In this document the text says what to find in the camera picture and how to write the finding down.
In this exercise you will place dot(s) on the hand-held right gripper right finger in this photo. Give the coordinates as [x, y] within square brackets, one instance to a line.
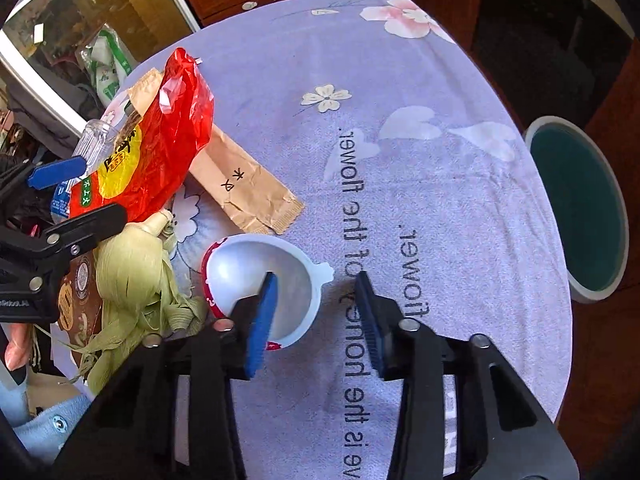
[372, 325]

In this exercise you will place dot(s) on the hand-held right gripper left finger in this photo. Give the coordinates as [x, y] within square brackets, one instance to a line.
[260, 325]

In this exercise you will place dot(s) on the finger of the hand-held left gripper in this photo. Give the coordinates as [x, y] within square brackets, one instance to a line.
[57, 171]
[80, 225]

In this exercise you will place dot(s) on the clear plastic bottle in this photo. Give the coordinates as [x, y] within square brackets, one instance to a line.
[95, 135]

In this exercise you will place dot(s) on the brown printed packet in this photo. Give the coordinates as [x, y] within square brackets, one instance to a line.
[75, 290]

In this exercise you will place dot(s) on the white plastic bowl red print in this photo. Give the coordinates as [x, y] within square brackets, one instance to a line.
[295, 280]

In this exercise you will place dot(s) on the green corn husks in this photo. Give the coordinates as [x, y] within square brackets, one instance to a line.
[125, 280]

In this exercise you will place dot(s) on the red snack bag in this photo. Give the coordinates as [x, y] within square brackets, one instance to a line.
[150, 135]

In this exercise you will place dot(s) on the brown paper packet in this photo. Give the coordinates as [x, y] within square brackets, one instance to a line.
[240, 180]

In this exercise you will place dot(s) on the grey trash bin teal inside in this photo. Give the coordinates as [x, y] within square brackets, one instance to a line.
[570, 200]

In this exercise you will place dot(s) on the person's left hand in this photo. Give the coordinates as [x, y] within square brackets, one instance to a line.
[17, 347]

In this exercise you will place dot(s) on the dark cloth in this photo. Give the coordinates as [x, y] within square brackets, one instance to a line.
[45, 110]

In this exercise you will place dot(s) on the light blue jacket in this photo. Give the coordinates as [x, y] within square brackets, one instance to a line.
[45, 415]

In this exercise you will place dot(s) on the green and white bag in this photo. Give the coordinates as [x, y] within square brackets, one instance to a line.
[107, 67]

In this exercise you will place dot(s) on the purple floral tablecloth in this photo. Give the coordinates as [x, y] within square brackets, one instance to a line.
[425, 185]

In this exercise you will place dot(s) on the glass door cabinet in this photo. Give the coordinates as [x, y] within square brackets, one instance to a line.
[75, 10]

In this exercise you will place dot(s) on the black built-in oven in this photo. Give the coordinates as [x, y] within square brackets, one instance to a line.
[550, 35]

